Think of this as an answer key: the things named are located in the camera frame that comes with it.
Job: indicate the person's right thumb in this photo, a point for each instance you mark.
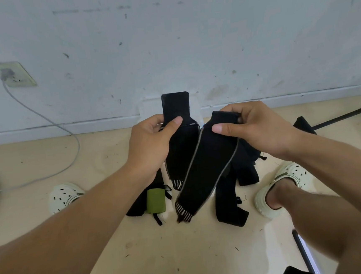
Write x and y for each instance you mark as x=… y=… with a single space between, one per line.
x=225 y=129

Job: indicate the white clog shoe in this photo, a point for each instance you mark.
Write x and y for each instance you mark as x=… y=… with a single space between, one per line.
x=292 y=172
x=62 y=196

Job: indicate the black backpack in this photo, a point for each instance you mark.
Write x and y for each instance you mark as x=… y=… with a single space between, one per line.
x=230 y=197

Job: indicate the person's left thumb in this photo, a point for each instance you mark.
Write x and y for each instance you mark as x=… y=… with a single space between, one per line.
x=173 y=125

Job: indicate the person's left hand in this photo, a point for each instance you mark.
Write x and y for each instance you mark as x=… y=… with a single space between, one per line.
x=146 y=147

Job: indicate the green rolled item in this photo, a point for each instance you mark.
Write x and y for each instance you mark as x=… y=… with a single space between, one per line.
x=155 y=201

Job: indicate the person's right leg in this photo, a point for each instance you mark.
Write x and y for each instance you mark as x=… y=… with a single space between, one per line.
x=320 y=220

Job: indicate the grey power plug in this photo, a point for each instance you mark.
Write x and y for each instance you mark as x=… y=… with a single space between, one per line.
x=6 y=74

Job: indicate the person's right forearm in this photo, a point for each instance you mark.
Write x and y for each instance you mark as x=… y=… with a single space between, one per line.
x=343 y=165

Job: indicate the person's left forearm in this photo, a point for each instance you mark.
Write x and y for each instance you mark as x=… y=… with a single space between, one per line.
x=67 y=246

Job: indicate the black metal rod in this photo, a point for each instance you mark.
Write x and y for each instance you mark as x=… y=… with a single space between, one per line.
x=300 y=247

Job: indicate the white wall socket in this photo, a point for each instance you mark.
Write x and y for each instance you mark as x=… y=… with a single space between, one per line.
x=24 y=76

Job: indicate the person's right hand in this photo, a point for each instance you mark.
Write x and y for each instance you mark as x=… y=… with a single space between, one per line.
x=261 y=128

